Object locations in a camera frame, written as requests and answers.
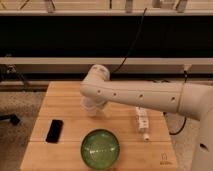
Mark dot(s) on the green ceramic bowl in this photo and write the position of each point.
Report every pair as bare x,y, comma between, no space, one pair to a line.
100,149

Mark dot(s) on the white tube with cap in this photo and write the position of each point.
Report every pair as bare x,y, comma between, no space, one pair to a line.
143,122

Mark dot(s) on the black chair base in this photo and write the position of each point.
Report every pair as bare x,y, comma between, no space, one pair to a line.
14,120

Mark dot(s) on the translucent white cup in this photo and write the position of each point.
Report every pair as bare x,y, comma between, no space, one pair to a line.
89,106

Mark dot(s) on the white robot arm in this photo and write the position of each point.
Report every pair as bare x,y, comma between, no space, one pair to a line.
187,99

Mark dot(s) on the black smartphone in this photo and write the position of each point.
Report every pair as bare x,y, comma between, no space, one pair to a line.
54,131

